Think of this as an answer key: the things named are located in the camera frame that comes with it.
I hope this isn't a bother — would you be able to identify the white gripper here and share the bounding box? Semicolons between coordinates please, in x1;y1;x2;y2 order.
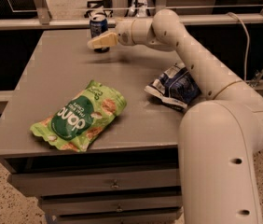
87;18;134;49

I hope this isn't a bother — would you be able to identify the bottom grey drawer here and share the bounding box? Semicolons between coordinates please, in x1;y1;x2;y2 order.
46;208;181;224

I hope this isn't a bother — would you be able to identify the top grey drawer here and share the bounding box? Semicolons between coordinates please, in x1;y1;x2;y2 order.
8;165;180;197

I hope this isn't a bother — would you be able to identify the blue chip bag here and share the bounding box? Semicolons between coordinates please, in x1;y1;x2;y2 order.
145;62;201;111

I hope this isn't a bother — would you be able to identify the blue pepsi can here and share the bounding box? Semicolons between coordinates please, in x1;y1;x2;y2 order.
89;13;111;54

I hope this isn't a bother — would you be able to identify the grey drawer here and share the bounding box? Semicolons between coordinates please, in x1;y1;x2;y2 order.
8;165;180;197
40;195;182;215
46;208;181;224

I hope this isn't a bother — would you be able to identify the grey metal railing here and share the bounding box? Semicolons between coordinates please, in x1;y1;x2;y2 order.
0;0;263;30

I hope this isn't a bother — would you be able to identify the middle grey drawer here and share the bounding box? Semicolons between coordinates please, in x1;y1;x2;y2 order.
40;195;182;215

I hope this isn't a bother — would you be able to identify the grey drawer cabinet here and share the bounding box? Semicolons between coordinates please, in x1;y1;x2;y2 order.
0;30;182;224

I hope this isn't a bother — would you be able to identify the black office chair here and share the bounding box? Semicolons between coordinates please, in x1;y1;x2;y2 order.
80;0;114;19

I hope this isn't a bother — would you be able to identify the green rice chip bag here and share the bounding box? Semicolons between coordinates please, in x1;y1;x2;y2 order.
30;80;127;152

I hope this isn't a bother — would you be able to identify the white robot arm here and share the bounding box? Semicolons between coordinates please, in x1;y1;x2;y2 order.
88;9;263;224

